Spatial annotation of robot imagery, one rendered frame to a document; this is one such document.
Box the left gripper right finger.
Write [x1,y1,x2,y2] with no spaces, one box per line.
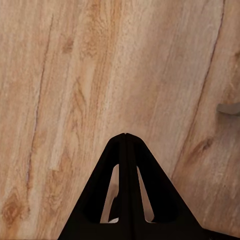
[125,133,210,240]

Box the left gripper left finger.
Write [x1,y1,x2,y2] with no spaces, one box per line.
[58,133,133,240]

